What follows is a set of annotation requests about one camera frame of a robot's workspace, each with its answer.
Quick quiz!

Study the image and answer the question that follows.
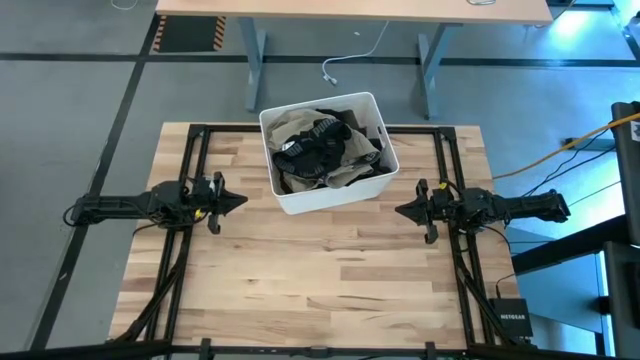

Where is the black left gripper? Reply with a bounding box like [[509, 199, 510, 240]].
[[198, 171, 249, 235]]

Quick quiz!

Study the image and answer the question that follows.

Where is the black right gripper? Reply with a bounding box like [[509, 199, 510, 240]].
[[394, 178, 452, 245]]

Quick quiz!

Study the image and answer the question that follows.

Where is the beige garment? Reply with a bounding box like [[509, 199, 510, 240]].
[[266, 107, 324, 154]]

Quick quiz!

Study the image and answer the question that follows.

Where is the black Puma waistband garment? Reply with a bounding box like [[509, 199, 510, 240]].
[[272, 117, 354, 182]]

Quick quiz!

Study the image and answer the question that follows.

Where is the large black knit garment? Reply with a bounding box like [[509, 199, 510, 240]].
[[314, 107, 397, 176]]

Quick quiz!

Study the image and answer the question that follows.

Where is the white plastic laundry basket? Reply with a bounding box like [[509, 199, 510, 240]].
[[258, 91, 401, 216]]

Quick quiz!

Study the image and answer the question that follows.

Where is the black mat with hazard stripes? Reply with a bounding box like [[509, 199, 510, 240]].
[[152, 14, 227, 54]]

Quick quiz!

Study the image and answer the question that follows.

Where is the wooden desk with grey legs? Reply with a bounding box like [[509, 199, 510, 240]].
[[154, 0, 555, 121]]

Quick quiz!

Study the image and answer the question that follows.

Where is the black equipment rack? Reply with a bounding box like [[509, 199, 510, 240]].
[[510, 99, 640, 360]]

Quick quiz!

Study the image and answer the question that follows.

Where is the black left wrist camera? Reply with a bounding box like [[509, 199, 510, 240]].
[[191, 175, 215, 199]]

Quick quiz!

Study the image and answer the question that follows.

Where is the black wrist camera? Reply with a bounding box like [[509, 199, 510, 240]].
[[191, 175, 215, 199], [430, 182, 454, 206]]

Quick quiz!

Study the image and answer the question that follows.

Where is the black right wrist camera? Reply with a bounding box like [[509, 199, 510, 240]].
[[430, 182, 454, 206]]

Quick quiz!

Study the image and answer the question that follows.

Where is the black aluminium rig frame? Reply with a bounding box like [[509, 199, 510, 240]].
[[0, 122, 640, 360]]

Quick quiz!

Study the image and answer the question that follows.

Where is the black Netgear network switch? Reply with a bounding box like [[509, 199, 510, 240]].
[[488, 297, 535, 339]]

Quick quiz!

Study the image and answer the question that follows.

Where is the white cable with plug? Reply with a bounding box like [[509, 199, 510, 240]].
[[321, 19, 391, 86]]

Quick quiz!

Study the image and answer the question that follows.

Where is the black cable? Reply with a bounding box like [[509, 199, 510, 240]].
[[519, 144, 621, 199]]

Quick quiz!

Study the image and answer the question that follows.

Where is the yellow cable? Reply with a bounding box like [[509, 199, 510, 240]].
[[492, 110, 640, 181]]

